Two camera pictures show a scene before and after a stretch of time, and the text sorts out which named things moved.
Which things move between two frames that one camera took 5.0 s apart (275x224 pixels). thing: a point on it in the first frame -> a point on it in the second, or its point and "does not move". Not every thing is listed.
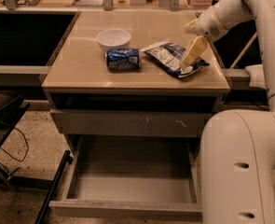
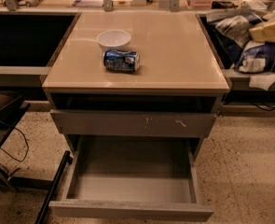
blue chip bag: x=170 y=56 -> x=256 y=56
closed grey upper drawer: x=128 y=123 does not move
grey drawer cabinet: x=134 y=85 does not move
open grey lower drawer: x=133 y=176 does not move
